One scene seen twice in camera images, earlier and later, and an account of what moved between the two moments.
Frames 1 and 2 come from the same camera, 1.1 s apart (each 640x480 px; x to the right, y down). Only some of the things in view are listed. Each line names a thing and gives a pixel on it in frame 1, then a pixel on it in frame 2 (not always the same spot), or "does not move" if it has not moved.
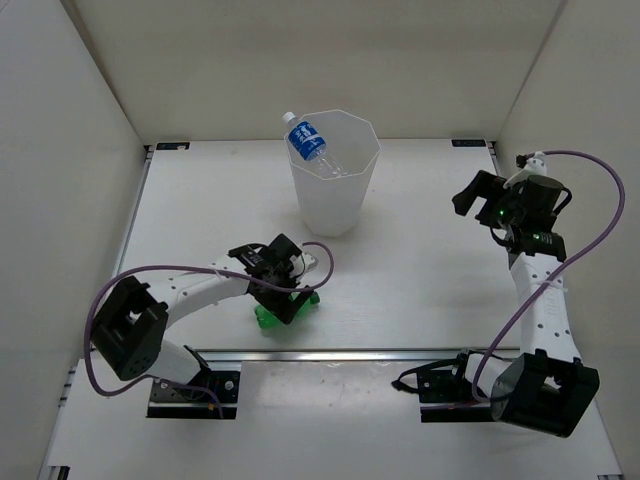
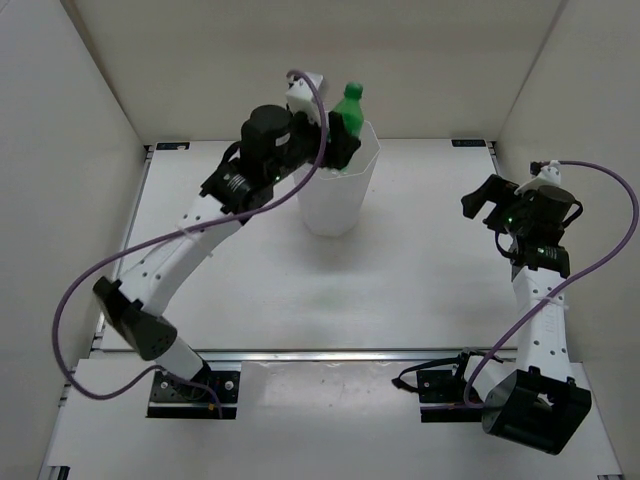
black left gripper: [276, 305] -> [340, 146]
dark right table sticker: [468, 143] does not move
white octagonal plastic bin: [332, 206] does not move
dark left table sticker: [172, 145] does not move
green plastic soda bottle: [268, 321] -> [351, 109]
